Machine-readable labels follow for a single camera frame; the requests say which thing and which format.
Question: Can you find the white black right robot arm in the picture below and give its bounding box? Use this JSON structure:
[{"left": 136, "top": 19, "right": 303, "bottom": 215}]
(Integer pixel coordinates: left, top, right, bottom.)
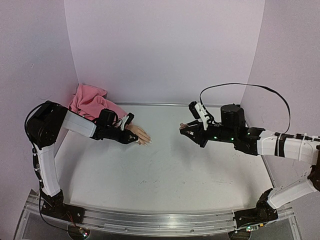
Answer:
[{"left": 179, "top": 120, "right": 320, "bottom": 210}]

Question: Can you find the nail polish bottle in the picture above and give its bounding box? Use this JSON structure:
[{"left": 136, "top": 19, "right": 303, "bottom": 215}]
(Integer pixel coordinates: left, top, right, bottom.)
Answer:
[{"left": 179, "top": 123, "right": 189, "bottom": 130}]

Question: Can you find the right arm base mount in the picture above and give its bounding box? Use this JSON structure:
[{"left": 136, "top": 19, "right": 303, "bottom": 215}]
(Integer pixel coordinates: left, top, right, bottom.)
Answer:
[{"left": 233, "top": 200, "right": 279, "bottom": 229}]

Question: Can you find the pink sleeve cloth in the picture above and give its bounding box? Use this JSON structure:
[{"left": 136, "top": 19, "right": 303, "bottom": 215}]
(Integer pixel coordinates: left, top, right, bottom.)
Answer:
[{"left": 68, "top": 84, "right": 128, "bottom": 121}]

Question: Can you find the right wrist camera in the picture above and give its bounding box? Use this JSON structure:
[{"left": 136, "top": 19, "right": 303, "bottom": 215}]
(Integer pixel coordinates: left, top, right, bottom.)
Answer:
[{"left": 188, "top": 101, "right": 215, "bottom": 131}]

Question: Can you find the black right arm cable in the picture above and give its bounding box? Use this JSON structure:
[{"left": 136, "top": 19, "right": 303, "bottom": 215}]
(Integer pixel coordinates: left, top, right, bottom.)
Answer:
[{"left": 199, "top": 82, "right": 292, "bottom": 136}]

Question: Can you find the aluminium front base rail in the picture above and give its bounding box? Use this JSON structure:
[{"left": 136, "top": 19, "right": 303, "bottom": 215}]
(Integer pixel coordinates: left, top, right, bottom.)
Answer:
[{"left": 24, "top": 193, "right": 294, "bottom": 237}]

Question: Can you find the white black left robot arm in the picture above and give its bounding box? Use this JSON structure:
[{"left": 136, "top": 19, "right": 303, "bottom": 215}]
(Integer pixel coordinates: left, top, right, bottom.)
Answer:
[{"left": 24, "top": 101, "right": 138, "bottom": 198}]

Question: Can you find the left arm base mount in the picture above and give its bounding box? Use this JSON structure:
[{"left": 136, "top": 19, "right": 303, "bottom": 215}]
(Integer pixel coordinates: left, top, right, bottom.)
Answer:
[{"left": 40, "top": 189, "right": 85, "bottom": 224}]

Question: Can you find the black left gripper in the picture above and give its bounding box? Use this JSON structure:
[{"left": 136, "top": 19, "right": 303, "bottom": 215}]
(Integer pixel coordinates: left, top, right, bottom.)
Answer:
[{"left": 105, "top": 126, "right": 139, "bottom": 145}]

